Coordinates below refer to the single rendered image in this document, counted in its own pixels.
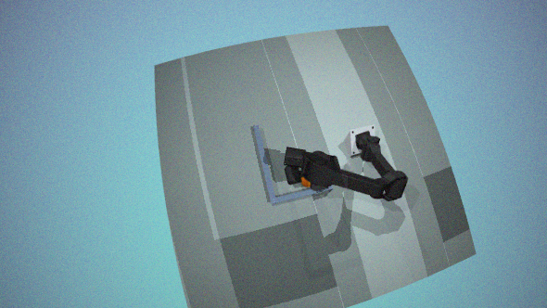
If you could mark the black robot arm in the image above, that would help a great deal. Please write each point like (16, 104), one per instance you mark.
(319, 169)

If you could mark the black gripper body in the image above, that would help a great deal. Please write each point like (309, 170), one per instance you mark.
(293, 174)

